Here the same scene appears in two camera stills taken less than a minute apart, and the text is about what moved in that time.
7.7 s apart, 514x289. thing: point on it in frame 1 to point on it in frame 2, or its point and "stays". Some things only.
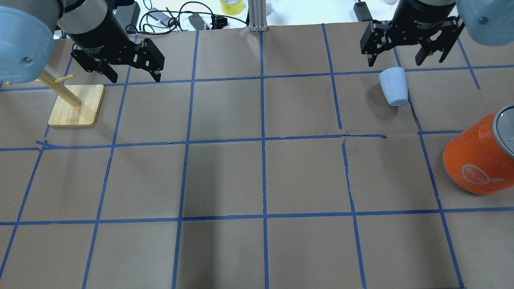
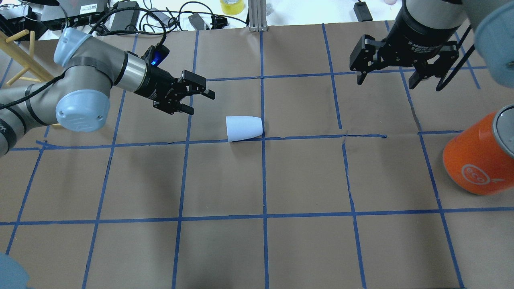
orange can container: [480, 156] stays
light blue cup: [393, 82] to [240, 128]
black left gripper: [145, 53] to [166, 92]
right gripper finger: [371, 58] to [360, 78]
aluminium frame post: [257, 14] stays
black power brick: [196, 21] stays
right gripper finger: [445, 47] to [414, 80]
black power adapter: [362, 12] stays
